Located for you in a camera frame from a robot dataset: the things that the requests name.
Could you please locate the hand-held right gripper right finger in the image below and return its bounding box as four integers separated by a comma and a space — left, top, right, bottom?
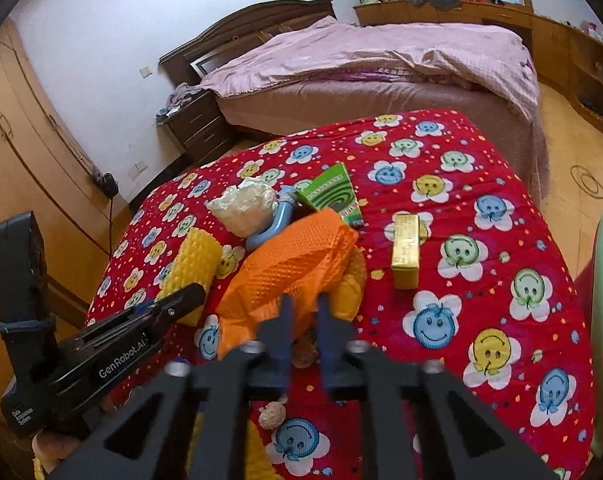
316, 293, 558, 480

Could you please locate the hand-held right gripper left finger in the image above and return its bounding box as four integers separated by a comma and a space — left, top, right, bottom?
46, 294, 297, 480

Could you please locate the yellow foam wrap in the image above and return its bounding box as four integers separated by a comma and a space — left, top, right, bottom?
161, 227, 222, 326

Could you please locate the orange plush toy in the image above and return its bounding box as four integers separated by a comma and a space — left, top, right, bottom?
216, 208, 367, 361

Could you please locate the person's left hand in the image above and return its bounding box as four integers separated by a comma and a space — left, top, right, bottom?
32, 394, 118, 476

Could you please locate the small crumpled brown paper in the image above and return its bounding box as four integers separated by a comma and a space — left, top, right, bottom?
292, 330, 323, 368

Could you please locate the small beige ball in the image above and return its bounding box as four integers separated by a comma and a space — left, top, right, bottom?
258, 402, 287, 431

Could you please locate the crumpled white plastic bag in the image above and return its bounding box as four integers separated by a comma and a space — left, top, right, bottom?
206, 180, 278, 238

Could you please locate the wooden block toy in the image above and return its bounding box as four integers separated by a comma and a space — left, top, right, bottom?
391, 213, 421, 290

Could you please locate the black power strip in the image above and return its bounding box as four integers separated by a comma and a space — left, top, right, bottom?
92, 170, 120, 196

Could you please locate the green cardboard box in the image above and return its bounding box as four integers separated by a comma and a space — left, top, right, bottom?
296, 162, 368, 228

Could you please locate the red smiley flower blanket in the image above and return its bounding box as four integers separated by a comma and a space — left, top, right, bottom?
84, 109, 599, 480

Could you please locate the dark wooden nightstand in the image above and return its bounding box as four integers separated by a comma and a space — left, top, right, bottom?
156, 89, 232, 163

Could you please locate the pile of clothes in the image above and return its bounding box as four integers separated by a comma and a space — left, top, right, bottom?
164, 82, 203, 113

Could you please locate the light wooden wardrobe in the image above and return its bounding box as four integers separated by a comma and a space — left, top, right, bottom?
0, 20, 132, 333

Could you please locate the dark wooden headboard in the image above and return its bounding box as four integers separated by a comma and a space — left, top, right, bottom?
160, 0, 337, 87

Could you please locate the pink duvet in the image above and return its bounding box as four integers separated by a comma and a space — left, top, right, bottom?
201, 16, 541, 126

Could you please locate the long wooden desk cabinet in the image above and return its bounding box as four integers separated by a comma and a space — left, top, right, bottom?
354, 0, 603, 133

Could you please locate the thin floor cable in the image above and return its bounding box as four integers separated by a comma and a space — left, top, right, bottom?
570, 162, 603, 202

